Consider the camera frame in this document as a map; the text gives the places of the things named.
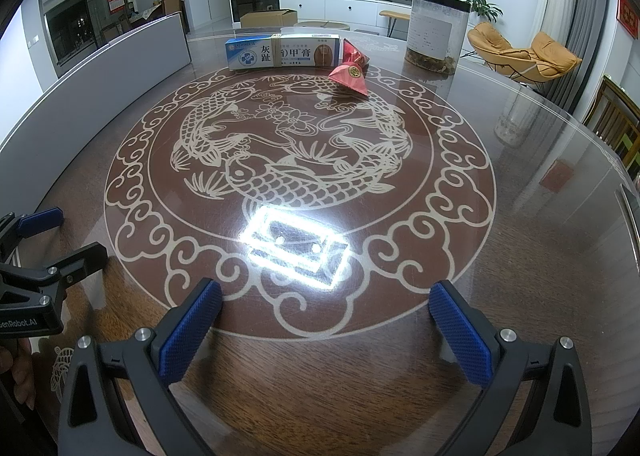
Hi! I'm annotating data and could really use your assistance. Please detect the clear jar black lid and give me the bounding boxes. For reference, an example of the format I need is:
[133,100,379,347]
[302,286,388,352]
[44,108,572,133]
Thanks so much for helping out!
[405,0,471,76]

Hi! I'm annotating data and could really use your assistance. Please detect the wooden bench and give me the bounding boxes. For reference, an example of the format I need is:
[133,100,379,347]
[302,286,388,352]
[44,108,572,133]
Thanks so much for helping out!
[378,10,410,36]

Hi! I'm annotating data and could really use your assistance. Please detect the white tv cabinet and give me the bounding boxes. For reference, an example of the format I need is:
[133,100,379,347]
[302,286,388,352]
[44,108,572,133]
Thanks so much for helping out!
[279,0,411,33]

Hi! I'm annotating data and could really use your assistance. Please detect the wooden chair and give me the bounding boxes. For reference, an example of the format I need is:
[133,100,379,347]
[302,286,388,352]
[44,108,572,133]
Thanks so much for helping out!
[582,74,639,170]

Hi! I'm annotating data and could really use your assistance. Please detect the red pyramid gift box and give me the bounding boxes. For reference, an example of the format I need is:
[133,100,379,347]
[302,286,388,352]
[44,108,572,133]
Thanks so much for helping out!
[329,38,369,96]

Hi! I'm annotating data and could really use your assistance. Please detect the cardboard box on floor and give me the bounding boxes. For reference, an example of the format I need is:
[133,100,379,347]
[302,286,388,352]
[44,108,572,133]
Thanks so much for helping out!
[240,9,297,29]

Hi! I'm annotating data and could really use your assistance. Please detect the blue white medicine box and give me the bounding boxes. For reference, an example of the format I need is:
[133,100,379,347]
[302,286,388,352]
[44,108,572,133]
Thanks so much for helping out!
[224,33,341,70]

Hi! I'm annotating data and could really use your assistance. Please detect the red wall decoration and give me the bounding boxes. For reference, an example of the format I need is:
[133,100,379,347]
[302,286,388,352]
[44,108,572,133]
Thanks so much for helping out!
[616,0,639,40]

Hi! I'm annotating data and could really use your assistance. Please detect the potted plant right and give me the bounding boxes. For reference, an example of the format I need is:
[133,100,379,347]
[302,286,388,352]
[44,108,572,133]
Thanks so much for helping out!
[465,0,503,23]

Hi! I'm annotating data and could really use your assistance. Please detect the orange lounge chair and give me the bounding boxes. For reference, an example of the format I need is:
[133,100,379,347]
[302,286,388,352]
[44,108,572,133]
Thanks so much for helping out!
[466,22,582,84]

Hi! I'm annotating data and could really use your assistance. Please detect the left hand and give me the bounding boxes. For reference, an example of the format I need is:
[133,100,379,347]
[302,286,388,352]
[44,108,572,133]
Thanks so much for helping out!
[0,338,36,410]

